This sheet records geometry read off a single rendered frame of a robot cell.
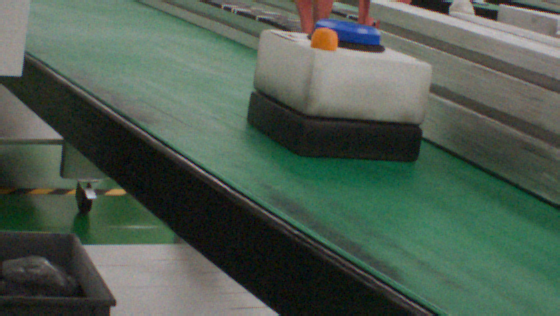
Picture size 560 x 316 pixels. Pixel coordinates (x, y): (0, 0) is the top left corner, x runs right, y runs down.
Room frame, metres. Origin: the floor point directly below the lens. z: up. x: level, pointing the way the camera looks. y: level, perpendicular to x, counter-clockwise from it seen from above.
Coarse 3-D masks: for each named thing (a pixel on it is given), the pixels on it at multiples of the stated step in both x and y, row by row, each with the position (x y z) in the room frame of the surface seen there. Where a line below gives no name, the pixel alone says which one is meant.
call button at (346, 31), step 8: (320, 24) 0.58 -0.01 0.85; (328, 24) 0.58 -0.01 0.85; (336, 24) 0.58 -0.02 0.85; (344, 24) 0.58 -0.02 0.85; (352, 24) 0.59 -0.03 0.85; (360, 24) 0.60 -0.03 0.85; (336, 32) 0.57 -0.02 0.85; (344, 32) 0.57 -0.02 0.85; (352, 32) 0.57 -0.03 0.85; (360, 32) 0.57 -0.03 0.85; (368, 32) 0.58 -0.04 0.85; (376, 32) 0.58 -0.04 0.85; (344, 40) 0.58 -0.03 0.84; (352, 40) 0.57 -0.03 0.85; (360, 40) 0.57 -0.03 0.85; (368, 40) 0.58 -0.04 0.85; (376, 40) 0.58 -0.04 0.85
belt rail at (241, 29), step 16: (144, 0) 1.37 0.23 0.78; (160, 0) 1.31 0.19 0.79; (176, 0) 1.24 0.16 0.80; (192, 0) 1.18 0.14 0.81; (176, 16) 1.22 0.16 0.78; (192, 16) 1.17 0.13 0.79; (208, 16) 1.14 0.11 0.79; (224, 16) 1.08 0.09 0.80; (240, 16) 1.04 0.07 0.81; (224, 32) 1.07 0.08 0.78; (240, 32) 1.03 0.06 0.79; (256, 32) 1.00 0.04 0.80; (256, 48) 0.99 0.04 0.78
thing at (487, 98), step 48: (384, 0) 0.73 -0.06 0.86; (432, 48) 0.65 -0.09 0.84; (480, 48) 0.60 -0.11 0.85; (528, 48) 0.56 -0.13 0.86; (432, 96) 0.64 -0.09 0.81; (480, 96) 0.59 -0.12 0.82; (528, 96) 0.55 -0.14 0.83; (432, 144) 0.64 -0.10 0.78; (480, 144) 0.58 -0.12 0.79; (528, 144) 0.54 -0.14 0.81; (528, 192) 0.54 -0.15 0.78
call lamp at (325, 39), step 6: (318, 30) 0.55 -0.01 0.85; (324, 30) 0.55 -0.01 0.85; (330, 30) 0.55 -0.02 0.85; (312, 36) 0.55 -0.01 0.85; (318, 36) 0.55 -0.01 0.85; (324, 36) 0.54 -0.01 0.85; (330, 36) 0.55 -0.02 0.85; (336, 36) 0.55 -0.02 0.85; (312, 42) 0.55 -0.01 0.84; (318, 42) 0.54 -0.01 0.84; (324, 42) 0.54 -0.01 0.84; (330, 42) 0.54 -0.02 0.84; (336, 42) 0.55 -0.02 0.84; (318, 48) 0.54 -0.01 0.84; (324, 48) 0.54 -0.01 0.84; (330, 48) 0.54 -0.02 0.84; (336, 48) 0.55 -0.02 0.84
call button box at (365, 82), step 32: (288, 32) 0.61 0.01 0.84; (256, 64) 0.61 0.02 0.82; (288, 64) 0.57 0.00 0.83; (320, 64) 0.54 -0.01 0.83; (352, 64) 0.55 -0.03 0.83; (384, 64) 0.56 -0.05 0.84; (416, 64) 0.57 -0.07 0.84; (256, 96) 0.60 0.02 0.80; (288, 96) 0.56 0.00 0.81; (320, 96) 0.54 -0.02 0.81; (352, 96) 0.55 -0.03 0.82; (384, 96) 0.56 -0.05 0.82; (416, 96) 0.57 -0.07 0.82; (288, 128) 0.55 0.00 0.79; (320, 128) 0.54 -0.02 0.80; (352, 128) 0.55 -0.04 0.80; (384, 128) 0.56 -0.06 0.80; (416, 128) 0.57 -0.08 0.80
